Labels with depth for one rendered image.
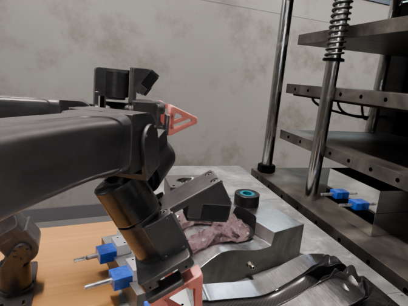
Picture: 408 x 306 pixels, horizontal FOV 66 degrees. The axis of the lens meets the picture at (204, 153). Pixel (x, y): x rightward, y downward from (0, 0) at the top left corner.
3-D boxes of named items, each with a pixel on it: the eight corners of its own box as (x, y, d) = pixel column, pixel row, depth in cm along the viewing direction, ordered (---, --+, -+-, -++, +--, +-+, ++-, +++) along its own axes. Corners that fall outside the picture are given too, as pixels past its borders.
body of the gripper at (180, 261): (180, 226, 45) (156, 184, 43) (197, 268, 36) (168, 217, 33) (139, 249, 45) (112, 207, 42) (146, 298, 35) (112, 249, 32)
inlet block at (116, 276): (87, 306, 64) (87, 283, 62) (81, 292, 68) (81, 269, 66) (148, 287, 71) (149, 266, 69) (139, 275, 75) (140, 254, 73)
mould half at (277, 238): (136, 317, 65) (137, 271, 63) (101, 255, 86) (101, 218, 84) (299, 258, 93) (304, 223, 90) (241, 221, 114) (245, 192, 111)
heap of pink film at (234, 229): (179, 269, 73) (181, 238, 71) (149, 234, 87) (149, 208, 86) (261, 244, 87) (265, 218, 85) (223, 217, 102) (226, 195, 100)
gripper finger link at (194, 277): (210, 280, 45) (181, 230, 42) (226, 317, 38) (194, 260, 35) (167, 305, 44) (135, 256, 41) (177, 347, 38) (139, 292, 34)
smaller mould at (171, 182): (169, 204, 123) (170, 187, 121) (163, 190, 137) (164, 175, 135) (217, 202, 129) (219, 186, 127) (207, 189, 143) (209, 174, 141)
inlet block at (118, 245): (76, 277, 72) (75, 255, 71) (71, 265, 76) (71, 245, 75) (130, 262, 79) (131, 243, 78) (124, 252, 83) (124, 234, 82)
